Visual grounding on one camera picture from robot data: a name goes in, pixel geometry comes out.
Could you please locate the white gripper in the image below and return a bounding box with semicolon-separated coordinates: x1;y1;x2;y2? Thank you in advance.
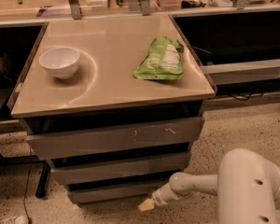
138;183;193;212

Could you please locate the grey bottom drawer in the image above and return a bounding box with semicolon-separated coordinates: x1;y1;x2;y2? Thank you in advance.
67;171;175;204

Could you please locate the grey drawer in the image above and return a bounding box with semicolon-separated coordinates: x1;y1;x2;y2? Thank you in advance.
51;152;188;185
26;117;204;160
67;171;175;204

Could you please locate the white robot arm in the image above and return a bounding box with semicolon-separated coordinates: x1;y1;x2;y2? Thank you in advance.
138;148;280;224

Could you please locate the grey top drawer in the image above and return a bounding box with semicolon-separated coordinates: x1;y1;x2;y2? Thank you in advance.
26;117;204;160

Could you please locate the grey middle drawer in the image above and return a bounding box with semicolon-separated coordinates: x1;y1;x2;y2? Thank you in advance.
51;152;188;185

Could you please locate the grey drawer cabinet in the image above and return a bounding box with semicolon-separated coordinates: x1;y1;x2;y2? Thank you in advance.
7;14;217;205

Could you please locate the black table leg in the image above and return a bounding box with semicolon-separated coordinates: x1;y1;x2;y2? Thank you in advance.
35;162;50;199

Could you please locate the white sneaker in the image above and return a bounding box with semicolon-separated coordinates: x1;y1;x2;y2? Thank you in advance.
2;215;29;224

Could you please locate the green snack bag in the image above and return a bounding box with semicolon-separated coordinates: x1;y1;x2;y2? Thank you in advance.
133;36;184;80

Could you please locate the white ceramic bowl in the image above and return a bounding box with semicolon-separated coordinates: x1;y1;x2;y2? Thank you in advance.
39;47;80;79

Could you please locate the black floor cable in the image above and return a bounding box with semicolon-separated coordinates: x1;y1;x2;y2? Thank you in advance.
22;163;33;224

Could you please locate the grey side bench rail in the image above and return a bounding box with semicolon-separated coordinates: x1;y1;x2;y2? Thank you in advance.
201;59;280;85

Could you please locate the grey metal shelf bracket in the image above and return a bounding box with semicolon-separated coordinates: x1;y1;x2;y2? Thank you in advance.
68;0;82;20

